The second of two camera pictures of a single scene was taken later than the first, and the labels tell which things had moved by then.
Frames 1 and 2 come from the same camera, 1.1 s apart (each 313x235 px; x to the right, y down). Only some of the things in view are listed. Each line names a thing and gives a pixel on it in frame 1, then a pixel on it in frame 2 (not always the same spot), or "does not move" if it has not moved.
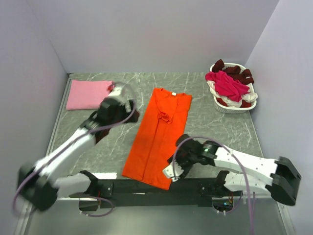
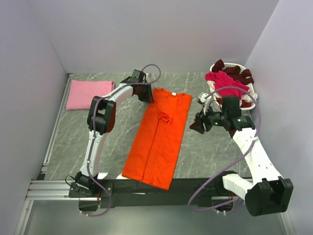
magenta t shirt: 227,85 does not move
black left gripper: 135,115 → 149,97
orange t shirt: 163,125 does not move
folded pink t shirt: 87,94 does not move
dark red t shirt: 243,77 does not move
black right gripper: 179,152 → 202,117
